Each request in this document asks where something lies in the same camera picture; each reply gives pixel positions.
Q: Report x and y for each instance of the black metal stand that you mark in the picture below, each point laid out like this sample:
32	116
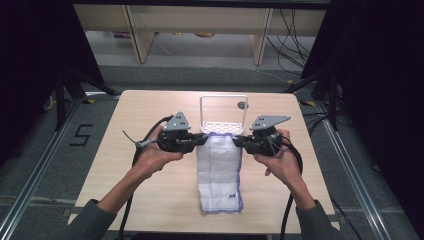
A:
328	93
66	90

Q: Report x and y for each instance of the person's right hand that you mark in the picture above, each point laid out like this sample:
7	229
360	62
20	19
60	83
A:
283	166

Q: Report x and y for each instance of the black curtain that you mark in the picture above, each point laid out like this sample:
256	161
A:
383	100
30	66

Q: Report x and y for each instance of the aluminium floor rail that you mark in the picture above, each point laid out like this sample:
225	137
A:
356	173
36	173

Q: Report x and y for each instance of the light wooden shelf unit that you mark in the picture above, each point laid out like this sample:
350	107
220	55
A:
200	20

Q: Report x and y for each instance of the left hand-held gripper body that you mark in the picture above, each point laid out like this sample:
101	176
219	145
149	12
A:
176	133

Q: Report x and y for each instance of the white towel rack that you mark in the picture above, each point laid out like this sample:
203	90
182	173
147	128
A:
222	125

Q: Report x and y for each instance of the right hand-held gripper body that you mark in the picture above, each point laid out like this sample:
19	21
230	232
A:
265	136

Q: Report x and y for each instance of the white towel with purple trim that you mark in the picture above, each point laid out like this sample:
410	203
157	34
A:
218	173

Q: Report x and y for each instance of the person's left hand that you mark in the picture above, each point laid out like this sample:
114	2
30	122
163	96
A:
153	161

